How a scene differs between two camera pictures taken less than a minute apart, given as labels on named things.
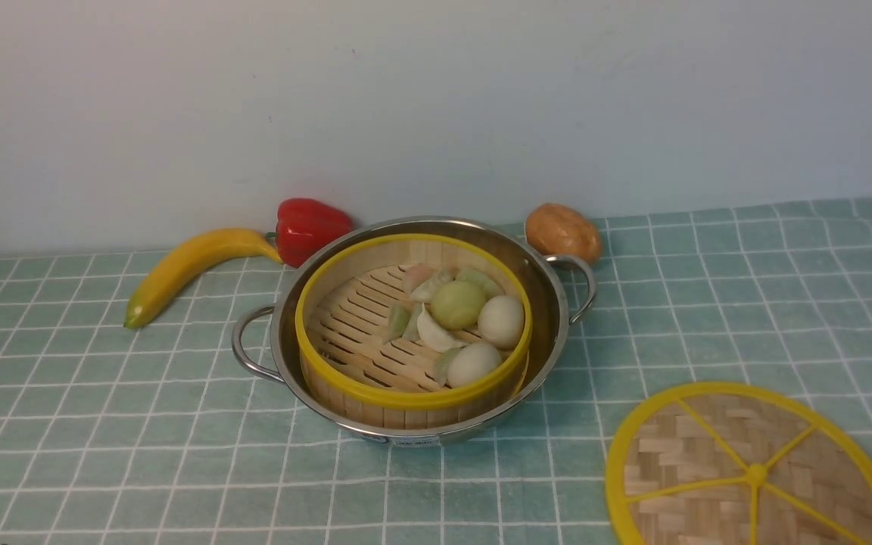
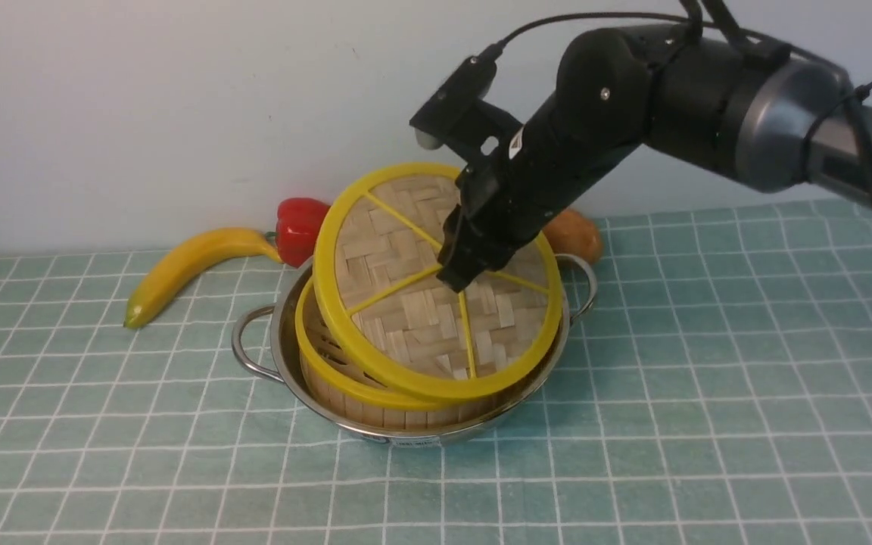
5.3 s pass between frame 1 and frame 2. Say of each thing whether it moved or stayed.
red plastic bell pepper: stayed
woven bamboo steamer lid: moved
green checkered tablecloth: stayed
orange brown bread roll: stayed
